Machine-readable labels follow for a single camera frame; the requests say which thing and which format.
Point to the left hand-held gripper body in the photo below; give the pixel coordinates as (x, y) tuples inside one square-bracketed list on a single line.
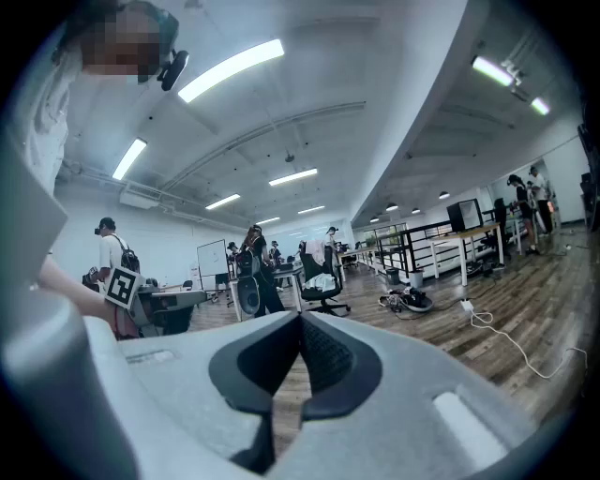
[(124, 288)]

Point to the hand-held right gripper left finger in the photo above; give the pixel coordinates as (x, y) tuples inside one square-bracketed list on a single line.
[(187, 398)]

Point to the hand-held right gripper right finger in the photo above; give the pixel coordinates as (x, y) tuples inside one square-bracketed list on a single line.
[(398, 412)]

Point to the person's left forearm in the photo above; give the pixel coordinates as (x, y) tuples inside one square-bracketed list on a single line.
[(70, 290)]

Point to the white ceiling air unit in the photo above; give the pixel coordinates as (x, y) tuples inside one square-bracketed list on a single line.
[(138, 199)]

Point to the whiteboard on stand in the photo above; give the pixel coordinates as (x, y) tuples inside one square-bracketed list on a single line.
[(212, 258)]

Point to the dark round base with clutter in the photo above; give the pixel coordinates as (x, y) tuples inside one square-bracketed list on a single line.
[(417, 304)]

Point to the white power adapter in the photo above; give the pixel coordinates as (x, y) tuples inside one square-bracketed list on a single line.
[(467, 305)]

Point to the white ceiling strip light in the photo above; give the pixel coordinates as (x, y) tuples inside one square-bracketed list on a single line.
[(129, 159), (222, 201), (540, 106), (229, 70), (293, 177), (492, 70)]

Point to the small white bin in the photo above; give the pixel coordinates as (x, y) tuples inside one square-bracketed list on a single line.
[(416, 280)]

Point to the black office chair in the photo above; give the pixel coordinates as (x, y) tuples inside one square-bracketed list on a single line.
[(328, 296)]

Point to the small dark bin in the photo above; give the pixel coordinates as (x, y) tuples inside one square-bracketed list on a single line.
[(393, 276)]

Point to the white garment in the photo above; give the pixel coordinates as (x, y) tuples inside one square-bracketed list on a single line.
[(319, 282)]

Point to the black metal railing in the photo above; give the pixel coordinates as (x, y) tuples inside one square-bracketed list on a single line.
[(409, 246)]

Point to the pale pink garment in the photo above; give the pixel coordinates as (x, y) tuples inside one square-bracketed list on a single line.
[(318, 253)]

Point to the person's pale shirt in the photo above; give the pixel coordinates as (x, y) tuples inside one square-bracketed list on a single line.
[(47, 117)]

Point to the wooden top white table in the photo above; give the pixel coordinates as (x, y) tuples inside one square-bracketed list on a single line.
[(469, 233)]

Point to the black open box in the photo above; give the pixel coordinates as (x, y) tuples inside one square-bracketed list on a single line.
[(452, 218)]

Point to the person's face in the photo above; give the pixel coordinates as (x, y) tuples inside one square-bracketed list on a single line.
[(122, 47)]

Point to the black head-worn camera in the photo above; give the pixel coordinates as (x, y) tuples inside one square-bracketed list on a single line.
[(174, 70)]

